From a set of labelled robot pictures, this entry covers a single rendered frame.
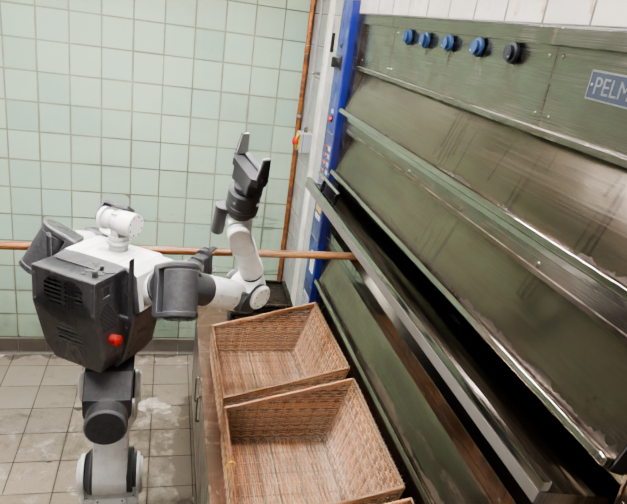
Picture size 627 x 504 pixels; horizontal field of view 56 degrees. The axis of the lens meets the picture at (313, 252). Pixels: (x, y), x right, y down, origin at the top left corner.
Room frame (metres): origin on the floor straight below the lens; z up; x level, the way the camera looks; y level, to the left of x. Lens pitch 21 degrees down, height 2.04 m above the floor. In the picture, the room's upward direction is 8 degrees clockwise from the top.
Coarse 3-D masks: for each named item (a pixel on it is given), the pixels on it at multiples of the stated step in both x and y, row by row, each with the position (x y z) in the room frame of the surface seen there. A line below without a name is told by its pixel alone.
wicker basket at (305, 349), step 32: (256, 320) 2.38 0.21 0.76; (288, 320) 2.42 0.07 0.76; (320, 320) 2.32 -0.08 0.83; (224, 352) 2.34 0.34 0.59; (256, 352) 2.38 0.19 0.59; (288, 352) 2.42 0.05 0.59; (320, 352) 2.19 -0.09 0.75; (224, 384) 1.90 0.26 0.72; (256, 384) 2.12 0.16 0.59; (288, 384) 1.87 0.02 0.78; (320, 384) 1.91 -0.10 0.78; (288, 416) 1.88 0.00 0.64
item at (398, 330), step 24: (336, 240) 2.42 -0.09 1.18; (360, 264) 2.18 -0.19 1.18; (384, 312) 1.79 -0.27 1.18; (408, 336) 1.63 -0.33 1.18; (408, 360) 1.55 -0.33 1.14; (432, 384) 1.39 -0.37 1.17; (456, 408) 1.28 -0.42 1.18; (456, 432) 1.23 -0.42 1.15; (480, 432) 1.20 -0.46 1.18; (480, 456) 1.12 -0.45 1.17; (504, 480) 1.04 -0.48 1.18
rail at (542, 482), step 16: (320, 192) 2.24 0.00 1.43; (352, 240) 1.77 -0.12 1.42; (368, 256) 1.62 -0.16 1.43; (384, 272) 1.51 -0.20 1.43; (400, 304) 1.35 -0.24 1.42; (416, 320) 1.25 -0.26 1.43; (432, 336) 1.17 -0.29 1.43; (448, 352) 1.11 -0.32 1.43; (448, 368) 1.07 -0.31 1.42; (464, 384) 1.00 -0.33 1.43; (480, 400) 0.95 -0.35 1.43; (496, 416) 0.90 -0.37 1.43; (496, 432) 0.87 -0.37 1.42; (512, 432) 0.86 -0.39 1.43; (512, 448) 0.83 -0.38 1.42; (528, 464) 0.78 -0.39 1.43; (544, 480) 0.75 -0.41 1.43
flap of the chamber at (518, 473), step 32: (352, 224) 1.98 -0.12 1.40; (384, 256) 1.72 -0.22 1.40; (384, 288) 1.46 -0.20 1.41; (416, 288) 1.51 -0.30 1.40; (448, 320) 1.34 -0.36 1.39; (480, 352) 1.20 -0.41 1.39; (448, 384) 1.05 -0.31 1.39; (480, 384) 1.05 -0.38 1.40; (512, 384) 1.09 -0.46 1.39; (480, 416) 0.93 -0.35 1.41; (512, 416) 0.95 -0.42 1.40; (544, 416) 0.99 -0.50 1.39; (544, 448) 0.87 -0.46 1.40; (576, 448) 0.90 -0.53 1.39; (576, 480) 0.80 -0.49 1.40; (608, 480) 0.83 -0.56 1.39
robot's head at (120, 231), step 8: (104, 208) 1.50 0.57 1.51; (104, 216) 1.48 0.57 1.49; (112, 216) 1.48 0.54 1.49; (120, 216) 1.47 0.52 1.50; (128, 216) 1.47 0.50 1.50; (136, 216) 1.48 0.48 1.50; (104, 224) 1.48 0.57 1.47; (112, 224) 1.47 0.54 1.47; (120, 224) 1.45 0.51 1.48; (128, 224) 1.45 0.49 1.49; (136, 224) 1.48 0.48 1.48; (112, 232) 1.48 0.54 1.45; (120, 232) 1.46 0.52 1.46; (128, 232) 1.45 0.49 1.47; (136, 232) 1.48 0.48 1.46; (112, 240) 1.47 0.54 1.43; (120, 240) 1.47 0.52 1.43; (128, 240) 1.49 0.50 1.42
